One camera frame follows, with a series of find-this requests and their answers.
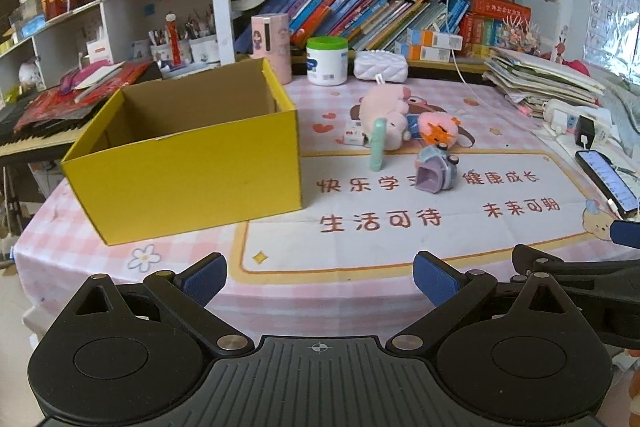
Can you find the small white carton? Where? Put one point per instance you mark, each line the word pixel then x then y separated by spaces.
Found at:
pixel 354 133

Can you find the black charger plug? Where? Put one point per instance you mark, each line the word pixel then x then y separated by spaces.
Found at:
pixel 584 131

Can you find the mint green tube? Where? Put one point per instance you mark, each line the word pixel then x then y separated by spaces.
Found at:
pixel 378 144

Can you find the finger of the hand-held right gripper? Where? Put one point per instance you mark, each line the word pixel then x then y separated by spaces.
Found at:
pixel 627 233
pixel 575 268

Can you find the blue plastic wrapper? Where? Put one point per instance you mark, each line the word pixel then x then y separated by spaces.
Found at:
pixel 414 127

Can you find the orange and blue carton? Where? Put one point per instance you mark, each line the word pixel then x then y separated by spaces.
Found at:
pixel 435 38
pixel 425 53

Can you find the black electronic keyboard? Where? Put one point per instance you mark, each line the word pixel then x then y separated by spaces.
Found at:
pixel 35 129

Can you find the white power strip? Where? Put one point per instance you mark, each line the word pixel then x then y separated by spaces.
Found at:
pixel 560 112

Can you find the white quilted purse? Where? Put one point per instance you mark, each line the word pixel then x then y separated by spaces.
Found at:
pixel 380 66

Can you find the purple toy camera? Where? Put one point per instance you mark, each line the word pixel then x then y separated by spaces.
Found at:
pixel 436 169

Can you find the stack of paper booklets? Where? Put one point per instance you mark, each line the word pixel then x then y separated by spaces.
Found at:
pixel 540 77

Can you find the row of colourful books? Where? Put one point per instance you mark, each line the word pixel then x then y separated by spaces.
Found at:
pixel 350 12

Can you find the yellow cardboard box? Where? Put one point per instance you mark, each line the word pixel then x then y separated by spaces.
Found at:
pixel 190 177

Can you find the white pen cup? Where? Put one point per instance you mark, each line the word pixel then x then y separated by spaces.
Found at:
pixel 161 56
pixel 205 51

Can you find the white jar with green lid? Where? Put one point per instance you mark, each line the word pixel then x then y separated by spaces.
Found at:
pixel 326 64

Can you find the pink tumbler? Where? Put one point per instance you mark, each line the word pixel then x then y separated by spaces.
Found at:
pixel 270 49

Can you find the pink plush pig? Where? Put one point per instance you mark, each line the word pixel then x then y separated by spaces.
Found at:
pixel 382 107

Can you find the red boxed book set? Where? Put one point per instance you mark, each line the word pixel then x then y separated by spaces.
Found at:
pixel 492 24

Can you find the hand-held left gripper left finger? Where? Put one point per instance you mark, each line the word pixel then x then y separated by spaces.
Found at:
pixel 205 278

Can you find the black smartphone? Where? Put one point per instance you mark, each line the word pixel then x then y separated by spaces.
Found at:
pixel 605 177

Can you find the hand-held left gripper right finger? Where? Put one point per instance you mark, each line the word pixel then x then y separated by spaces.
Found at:
pixel 434 278

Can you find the pile of red booklets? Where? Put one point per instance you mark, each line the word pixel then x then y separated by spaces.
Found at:
pixel 100 82

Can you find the orange pink plush toy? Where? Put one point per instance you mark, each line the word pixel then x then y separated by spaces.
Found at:
pixel 437 128

